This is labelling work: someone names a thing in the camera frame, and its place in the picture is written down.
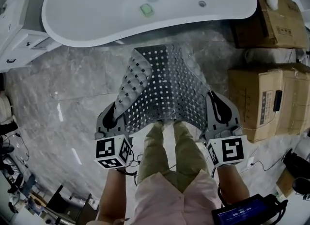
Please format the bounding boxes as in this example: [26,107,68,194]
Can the dark table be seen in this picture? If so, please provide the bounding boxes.
[46,184,100,225]

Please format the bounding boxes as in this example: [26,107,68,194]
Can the small cardboard box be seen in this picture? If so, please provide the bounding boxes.
[276,168,301,198]

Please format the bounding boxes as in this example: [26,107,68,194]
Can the plain brown cardboard box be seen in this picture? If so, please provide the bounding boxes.
[232,0,310,49]

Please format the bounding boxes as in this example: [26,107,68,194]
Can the plastic-wrapped cardboard box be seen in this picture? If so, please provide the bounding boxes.
[278,63,310,136]

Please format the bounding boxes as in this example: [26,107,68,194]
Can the person's pink shirt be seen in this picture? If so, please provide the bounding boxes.
[125,170,221,225]

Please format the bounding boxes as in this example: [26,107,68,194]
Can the white vanity cabinet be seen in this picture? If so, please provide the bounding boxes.
[0,0,61,74]

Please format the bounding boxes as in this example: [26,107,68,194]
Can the black device with screen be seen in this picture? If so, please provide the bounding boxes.
[211,194,289,225]

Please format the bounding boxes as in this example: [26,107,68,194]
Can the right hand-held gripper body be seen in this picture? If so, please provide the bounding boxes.
[205,125,248,168]

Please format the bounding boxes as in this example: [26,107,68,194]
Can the cardboard box with label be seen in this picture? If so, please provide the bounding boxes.
[227,67,285,144]

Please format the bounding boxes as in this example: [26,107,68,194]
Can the person's left forearm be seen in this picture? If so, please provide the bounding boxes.
[98,167,127,225]

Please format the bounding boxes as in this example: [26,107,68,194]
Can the person's olive trousers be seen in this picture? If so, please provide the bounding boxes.
[137,121,210,195]

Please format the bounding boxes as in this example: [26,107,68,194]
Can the green soap bar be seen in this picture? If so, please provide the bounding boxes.
[139,3,155,18]

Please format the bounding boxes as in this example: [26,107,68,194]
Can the black phone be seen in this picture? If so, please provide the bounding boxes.
[273,90,283,112]

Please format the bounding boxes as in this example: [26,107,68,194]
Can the grey marble floor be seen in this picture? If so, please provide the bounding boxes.
[0,28,310,221]

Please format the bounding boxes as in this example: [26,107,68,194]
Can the person's right forearm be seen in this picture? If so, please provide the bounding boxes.
[216,164,250,206]

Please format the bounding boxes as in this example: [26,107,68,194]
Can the dark green white bathtub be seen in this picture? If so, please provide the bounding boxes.
[41,0,258,48]

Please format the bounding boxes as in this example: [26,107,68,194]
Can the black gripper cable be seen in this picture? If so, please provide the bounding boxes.
[116,155,143,186]

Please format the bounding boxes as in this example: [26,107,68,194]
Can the grey perforated bath mat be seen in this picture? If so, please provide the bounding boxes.
[115,44,211,132]

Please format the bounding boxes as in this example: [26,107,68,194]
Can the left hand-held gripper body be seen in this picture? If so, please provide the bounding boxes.
[93,131,134,170]

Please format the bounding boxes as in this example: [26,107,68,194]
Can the white mug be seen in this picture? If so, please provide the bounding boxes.
[244,48,258,63]

